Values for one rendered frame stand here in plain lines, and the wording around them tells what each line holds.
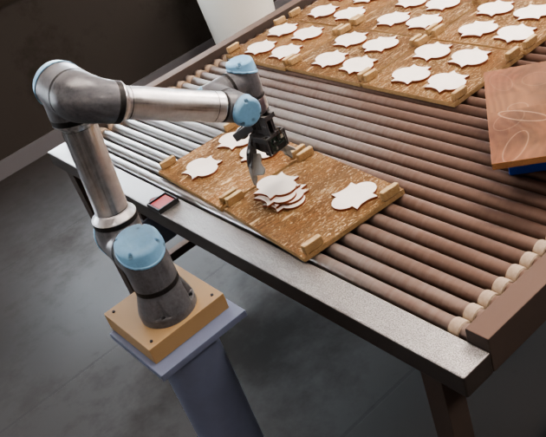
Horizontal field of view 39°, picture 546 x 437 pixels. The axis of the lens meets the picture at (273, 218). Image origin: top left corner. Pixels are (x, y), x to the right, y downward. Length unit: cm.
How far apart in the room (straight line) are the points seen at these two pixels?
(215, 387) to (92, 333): 167
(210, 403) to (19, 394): 162
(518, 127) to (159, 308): 101
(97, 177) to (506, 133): 102
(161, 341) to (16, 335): 210
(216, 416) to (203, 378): 14
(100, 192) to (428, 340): 84
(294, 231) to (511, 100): 68
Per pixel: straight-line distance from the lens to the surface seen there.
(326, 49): 308
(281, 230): 207
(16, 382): 367
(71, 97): 171
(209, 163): 251
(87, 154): 186
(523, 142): 199
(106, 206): 192
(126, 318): 203
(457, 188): 208
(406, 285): 181
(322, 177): 224
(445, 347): 164
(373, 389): 286
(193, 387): 206
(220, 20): 564
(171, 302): 191
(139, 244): 185
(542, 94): 219
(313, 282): 189
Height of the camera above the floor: 207
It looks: 32 degrees down
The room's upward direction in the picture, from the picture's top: 20 degrees counter-clockwise
